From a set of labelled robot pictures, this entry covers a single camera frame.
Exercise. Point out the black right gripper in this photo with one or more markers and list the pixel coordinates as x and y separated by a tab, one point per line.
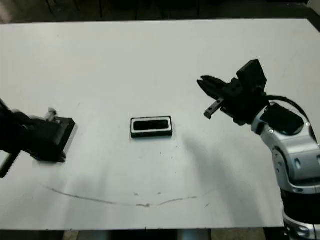
240	105

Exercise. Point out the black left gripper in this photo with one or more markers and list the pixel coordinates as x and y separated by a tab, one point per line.
15	130

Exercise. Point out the black box lid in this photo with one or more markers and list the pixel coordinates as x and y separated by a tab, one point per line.
67	140

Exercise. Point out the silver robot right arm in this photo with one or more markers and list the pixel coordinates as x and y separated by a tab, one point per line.
295	155

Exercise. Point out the black box with white insert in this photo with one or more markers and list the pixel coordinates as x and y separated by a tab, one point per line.
150	135

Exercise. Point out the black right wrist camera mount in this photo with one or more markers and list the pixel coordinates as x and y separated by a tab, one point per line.
251	73

